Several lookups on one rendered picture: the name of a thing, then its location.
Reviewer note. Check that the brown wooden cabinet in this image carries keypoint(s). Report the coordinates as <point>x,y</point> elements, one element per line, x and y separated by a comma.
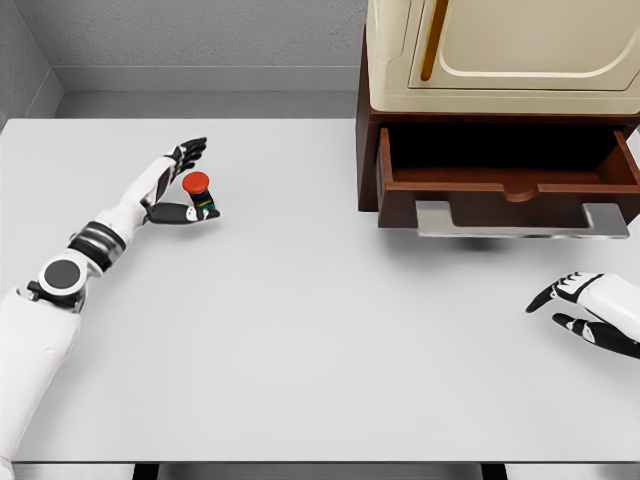
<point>367,150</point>

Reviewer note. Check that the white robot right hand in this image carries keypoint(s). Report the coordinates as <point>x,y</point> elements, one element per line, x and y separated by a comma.
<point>612,300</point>

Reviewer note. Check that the red push-button switch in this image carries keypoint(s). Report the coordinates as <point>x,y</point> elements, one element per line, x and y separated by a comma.
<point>195,182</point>

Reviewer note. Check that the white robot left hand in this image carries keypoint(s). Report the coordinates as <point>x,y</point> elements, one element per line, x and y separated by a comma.
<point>161,176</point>

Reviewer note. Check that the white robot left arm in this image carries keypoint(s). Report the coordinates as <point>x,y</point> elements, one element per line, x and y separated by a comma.
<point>35,340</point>

